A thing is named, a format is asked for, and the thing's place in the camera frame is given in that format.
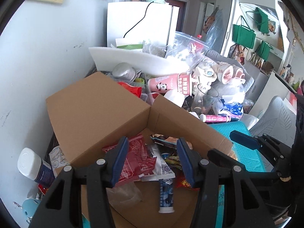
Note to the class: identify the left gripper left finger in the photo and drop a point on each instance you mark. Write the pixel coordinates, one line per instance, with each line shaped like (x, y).
(61, 206)

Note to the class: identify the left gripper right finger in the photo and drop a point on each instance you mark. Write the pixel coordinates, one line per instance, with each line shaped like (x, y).
(243, 205)

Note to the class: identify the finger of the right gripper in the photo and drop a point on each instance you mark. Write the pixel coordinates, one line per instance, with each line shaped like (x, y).
(272, 149)

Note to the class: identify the dark red zip bag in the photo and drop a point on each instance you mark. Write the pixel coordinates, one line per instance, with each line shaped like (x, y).
(138, 162)

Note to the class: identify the silver foil snack bag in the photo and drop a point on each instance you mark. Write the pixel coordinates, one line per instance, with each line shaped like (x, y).
(162, 171)

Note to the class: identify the brown green snack bag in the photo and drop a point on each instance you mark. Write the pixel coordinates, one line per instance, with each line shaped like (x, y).
(173, 161)

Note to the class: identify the teal bubble mat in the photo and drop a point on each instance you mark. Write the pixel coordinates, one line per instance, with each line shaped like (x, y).
(249, 157)

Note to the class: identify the white cap bottle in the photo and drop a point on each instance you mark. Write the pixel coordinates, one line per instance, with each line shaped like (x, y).
(35, 168)

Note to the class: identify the blue white tissue pack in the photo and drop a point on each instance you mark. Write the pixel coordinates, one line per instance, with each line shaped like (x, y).
(233, 110)

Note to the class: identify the clear plastic bag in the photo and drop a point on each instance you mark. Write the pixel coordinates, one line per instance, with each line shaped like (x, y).
(124, 196)

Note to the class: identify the small red snack packet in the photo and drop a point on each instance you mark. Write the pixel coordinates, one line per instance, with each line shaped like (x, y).
(181, 182)

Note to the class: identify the blue white cylinder tube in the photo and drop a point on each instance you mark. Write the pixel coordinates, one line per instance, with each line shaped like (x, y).
(166, 200)

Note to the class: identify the pink tube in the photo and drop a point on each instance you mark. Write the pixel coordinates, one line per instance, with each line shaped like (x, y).
(214, 118)

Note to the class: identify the brown cardboard box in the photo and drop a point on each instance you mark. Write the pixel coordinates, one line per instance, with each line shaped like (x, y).
(96, 112)

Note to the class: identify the brown foil snack bag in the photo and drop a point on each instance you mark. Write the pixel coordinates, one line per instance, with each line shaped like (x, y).
(163, 140)

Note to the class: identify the green tote bag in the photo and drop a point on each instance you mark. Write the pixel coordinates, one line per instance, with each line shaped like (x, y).
(242, 34)
(260, 19)
(263, 50)

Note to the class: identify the pink panda paper cup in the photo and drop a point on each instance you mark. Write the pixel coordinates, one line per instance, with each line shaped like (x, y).
(181, 83)

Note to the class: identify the white fridge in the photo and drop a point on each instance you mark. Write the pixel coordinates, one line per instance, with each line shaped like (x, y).
(141, 21)

